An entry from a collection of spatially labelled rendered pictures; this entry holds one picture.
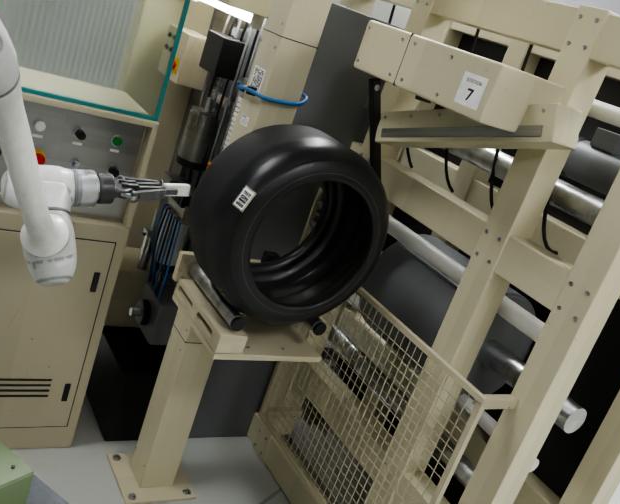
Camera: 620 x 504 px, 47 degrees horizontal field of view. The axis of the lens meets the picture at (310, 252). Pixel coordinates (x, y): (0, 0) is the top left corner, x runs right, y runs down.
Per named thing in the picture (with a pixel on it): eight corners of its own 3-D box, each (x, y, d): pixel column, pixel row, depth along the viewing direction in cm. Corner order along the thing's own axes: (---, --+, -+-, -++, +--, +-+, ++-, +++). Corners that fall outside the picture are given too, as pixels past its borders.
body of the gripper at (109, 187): (101, 180, 170) (140, 181, 175) (93, 167, 176) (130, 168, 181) (98, 209, 173) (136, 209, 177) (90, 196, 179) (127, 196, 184)
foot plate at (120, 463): (106, 455, 271) (107, 451, 270) (172, 452, 286) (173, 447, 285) (125, 505, 250) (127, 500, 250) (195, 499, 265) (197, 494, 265)
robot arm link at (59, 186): (64, 178, 178) (70, 227, 174) (-4, 176, 170) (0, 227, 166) (73, 157, 169) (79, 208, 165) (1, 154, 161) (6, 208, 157)
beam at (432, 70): (350, 66, 224) (367, 18, 219) (411, 85, 238) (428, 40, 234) (477, 123, 177) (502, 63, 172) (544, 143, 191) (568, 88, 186)
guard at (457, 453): (257, 414, 275) (317, 250, 254) (262, 414, 276) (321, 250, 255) (387, 603, 206) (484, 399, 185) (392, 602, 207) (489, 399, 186)
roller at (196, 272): (199, 260, 227) (203, 271, 230) (186, 266, 226) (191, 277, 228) (243, 315, 200) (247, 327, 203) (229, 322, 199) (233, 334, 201)
